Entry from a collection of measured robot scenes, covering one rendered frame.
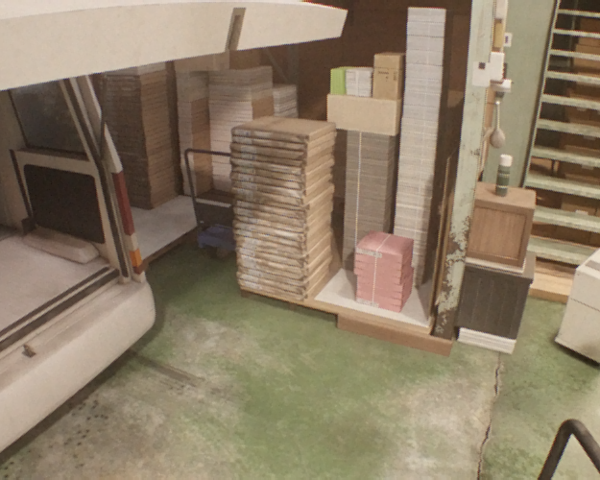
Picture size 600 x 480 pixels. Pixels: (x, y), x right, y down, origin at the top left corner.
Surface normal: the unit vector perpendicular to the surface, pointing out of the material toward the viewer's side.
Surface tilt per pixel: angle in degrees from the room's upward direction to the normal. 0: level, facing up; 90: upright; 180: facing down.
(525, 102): 90
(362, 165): 90
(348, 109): 91
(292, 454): 0
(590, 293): 90
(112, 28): 106
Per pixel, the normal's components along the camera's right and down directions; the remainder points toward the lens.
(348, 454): 0.00, -0.90
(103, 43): 0.83, 0.46
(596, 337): -0.77, 0.27
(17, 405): 0.88, 0.15
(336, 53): -0.44, 0.39
